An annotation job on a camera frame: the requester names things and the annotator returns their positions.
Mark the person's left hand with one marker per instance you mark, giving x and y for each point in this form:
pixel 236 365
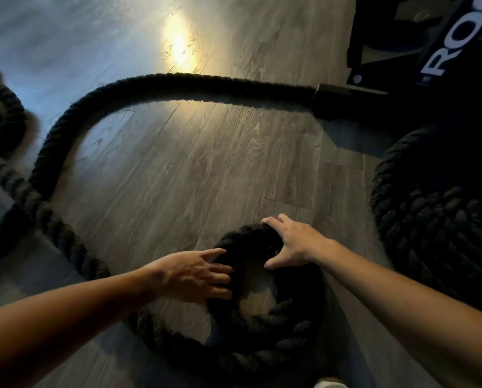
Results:
pixel 190 276

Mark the person's right hand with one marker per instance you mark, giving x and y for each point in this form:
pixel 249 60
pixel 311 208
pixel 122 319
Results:
pixel 299 242

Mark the person's right forearm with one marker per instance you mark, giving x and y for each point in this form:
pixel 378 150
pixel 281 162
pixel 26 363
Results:
pixel 418 311

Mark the person's left forearm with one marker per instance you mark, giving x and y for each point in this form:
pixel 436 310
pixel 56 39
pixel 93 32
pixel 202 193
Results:
pixel 59 319

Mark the grey wooden floor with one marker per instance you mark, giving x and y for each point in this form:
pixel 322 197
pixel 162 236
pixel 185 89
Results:
pixel 208 165

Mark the person's right grey sneaker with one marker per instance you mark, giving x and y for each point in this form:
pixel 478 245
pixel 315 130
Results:
pixel 329 384

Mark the black gym rack base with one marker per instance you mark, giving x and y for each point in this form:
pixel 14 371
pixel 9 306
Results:
pixel 386 56

